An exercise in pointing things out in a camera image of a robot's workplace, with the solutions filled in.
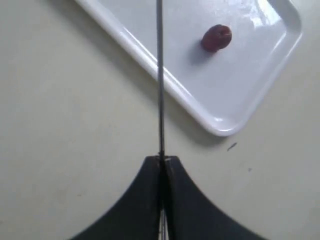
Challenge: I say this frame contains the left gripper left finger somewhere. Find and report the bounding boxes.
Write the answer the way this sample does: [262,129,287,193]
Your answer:
[72,156,161,240]

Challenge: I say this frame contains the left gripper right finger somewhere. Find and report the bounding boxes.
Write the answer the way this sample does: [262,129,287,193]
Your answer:
[164,156,258,240]

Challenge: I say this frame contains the thin metal skewer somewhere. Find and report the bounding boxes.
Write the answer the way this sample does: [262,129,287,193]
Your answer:
[156,0,167,240]

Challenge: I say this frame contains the red fruit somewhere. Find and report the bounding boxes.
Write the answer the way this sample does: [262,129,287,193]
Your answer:
[200,24,232,53]

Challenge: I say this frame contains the white rectangular plastic tray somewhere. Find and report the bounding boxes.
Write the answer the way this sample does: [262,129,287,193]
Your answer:
[74,0,304,137]

